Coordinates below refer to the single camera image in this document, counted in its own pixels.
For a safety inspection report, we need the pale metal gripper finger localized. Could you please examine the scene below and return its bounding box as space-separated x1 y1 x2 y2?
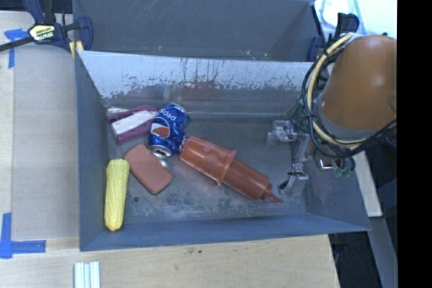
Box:
267 119 300 146
277 161 309 197

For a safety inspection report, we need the red-brown plastic syringe toy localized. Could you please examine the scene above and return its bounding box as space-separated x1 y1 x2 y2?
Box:
178 135 285 204

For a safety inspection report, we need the crushed blue soda can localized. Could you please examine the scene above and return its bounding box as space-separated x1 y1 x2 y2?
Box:
148 103 191 169

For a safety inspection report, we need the grey metal bin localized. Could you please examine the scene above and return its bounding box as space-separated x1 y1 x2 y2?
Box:
70 0 373 252

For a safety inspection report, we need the red-brown flat block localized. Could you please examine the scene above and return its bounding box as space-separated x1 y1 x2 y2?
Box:
124 143 173 196

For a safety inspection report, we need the purple and white box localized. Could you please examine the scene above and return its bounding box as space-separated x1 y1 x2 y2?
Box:
106 105 159 146

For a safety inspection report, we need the yellow toy corn cob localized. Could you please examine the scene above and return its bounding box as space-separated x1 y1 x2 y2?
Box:
103 158 131 233

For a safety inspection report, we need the pale wood flat board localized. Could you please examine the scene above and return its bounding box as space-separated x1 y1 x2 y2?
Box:
11 42 81 242

